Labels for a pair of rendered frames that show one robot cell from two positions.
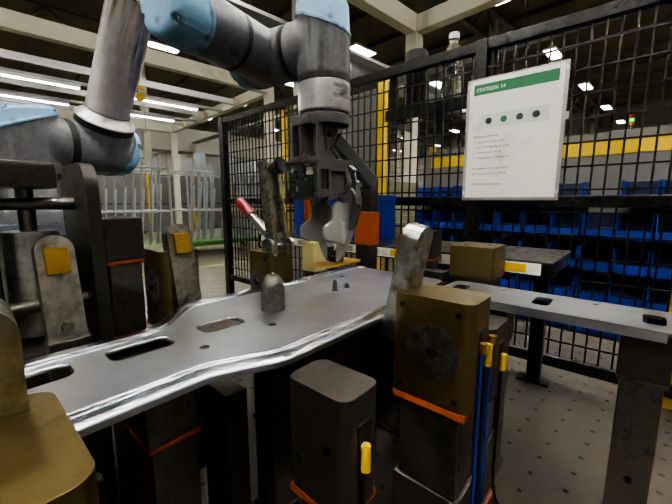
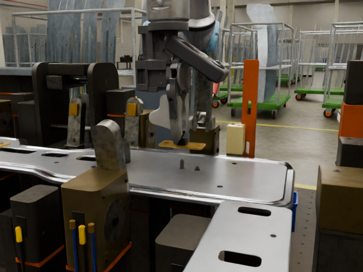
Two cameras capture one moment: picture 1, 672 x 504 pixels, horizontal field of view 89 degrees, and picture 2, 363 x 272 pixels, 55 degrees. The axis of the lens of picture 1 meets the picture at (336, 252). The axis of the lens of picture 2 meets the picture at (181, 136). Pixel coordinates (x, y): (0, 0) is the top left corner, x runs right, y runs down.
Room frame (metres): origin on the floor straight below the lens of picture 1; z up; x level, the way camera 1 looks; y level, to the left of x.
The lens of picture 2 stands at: (0.30, -0.58, 1.21)
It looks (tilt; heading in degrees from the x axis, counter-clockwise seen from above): 13 degrees down; 67
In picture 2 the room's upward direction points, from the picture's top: straight up
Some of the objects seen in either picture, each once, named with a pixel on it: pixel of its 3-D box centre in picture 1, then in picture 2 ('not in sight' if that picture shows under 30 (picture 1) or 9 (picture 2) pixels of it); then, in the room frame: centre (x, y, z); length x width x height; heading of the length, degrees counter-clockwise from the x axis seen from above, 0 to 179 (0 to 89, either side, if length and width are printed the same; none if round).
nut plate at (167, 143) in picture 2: (336, 259); (182, 142); (0.54, 0.00, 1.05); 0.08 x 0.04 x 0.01; 139
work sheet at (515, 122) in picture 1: (511, 137); not in sight; (0.89, -0.44, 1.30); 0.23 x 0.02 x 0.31; 49
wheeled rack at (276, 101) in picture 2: not in sight; (263, 69); (4.75, 5.66, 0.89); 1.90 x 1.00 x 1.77; 45
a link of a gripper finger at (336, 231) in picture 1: (335, 232); (164, 119); (0.51, 0.00, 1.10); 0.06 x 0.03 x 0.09; 139
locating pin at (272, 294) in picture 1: (272, 296); (122, 153); (0.45, 0.08, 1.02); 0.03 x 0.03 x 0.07
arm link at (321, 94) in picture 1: (325, 102); (167, 11); (0.52, 0.01, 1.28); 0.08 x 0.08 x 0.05
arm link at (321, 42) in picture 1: (321, 44); not in sight; (0.52, 0.02, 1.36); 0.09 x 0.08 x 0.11; 60
